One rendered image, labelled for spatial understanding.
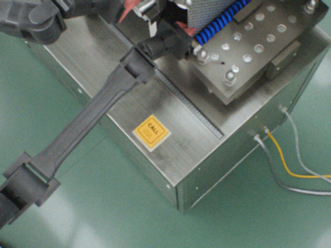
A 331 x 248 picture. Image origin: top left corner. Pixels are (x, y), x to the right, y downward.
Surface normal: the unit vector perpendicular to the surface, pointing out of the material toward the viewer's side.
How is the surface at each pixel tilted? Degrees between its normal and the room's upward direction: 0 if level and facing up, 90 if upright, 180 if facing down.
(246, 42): 0
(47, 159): 25
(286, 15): 0
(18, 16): 4
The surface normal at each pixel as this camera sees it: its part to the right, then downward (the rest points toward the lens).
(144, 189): -0.04, -0.29
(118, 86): 0.36, -0.14
